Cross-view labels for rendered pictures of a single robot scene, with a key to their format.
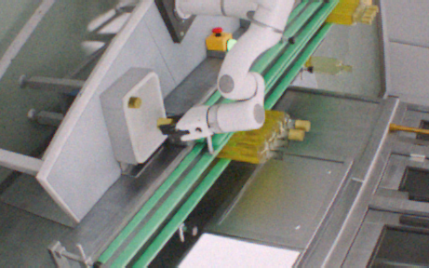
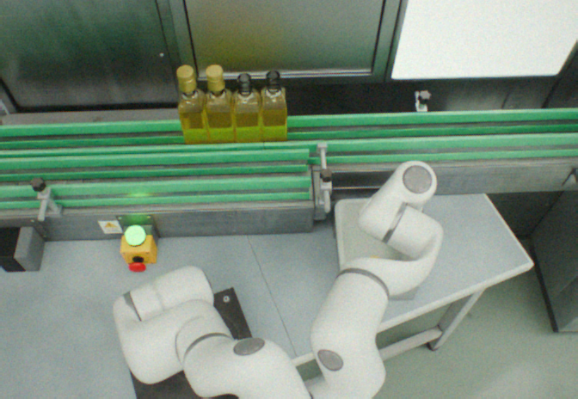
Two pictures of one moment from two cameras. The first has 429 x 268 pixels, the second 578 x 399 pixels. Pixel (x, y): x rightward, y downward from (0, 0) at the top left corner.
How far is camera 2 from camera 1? 153 cm
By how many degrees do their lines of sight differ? 49
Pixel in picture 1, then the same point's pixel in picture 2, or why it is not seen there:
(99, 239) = (518, 170)
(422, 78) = not seen: outside the picture
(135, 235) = (494, 146)
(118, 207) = (455, 178)
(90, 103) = (431, 298)
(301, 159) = (198, 36)
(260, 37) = (396, 284)
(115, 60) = not seen: hidden behind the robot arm
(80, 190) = (473, 220)
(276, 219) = (344, 18)
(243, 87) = (434, 228)
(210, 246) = (415, 64)
